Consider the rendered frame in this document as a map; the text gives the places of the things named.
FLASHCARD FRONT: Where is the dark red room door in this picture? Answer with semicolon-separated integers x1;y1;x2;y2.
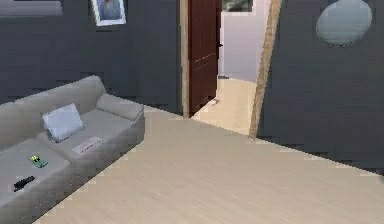
187;0;223;118

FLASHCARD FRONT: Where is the light grey sofa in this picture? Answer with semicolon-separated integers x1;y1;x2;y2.
0;75;146;224

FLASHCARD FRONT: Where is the white remote control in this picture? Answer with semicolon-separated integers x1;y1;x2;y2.
71;136;104;155

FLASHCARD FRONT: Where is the dark green framed picture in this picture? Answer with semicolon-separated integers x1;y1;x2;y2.
221;0;254;13

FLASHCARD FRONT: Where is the pale blue square pillow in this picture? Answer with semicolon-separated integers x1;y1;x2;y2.
41;102;85;144

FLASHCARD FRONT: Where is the green small flat object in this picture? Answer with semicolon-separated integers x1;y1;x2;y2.
28;154;49;169

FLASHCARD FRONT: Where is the black remote control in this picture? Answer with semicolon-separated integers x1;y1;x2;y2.
13;175;36;193

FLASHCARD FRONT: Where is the white framed wall picture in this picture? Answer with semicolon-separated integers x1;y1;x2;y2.
90;0;128;27

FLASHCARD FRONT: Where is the oval wall mirror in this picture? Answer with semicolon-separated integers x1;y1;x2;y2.
315;0;373;47

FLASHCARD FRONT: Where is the grey framed wall picture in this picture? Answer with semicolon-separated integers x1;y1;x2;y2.
0;0;64;18

